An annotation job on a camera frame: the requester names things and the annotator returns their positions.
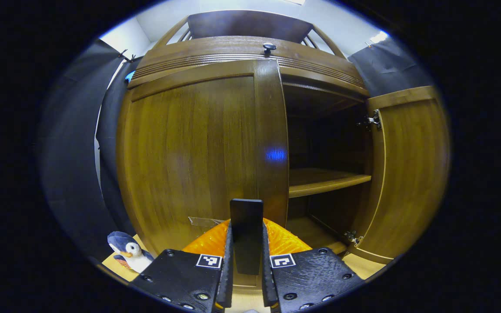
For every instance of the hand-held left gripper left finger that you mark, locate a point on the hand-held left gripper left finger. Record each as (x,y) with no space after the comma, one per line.
(181,278)

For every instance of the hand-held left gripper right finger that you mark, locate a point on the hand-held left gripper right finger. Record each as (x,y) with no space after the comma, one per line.
(311,278)

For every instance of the wooden cabinet door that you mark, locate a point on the wooden cabinet door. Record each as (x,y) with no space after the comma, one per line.
(189,152)
(407,174)

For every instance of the wooden double-door shoe cabinet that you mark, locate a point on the wooden double-door shoe cabinet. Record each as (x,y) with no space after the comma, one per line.
(250,24)

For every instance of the metal door hinge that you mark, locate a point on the metal door hinge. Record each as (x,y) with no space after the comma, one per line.
(373,120)
(354,237)

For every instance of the penguin plush toy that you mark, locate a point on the penguin plush toy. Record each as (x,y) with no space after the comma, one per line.
(131,252)

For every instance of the wooden shelf board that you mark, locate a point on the wooden shelf board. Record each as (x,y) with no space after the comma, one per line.
(320,179)

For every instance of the black drawer knob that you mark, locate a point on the black drawer knob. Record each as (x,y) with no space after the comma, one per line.
(269,47)

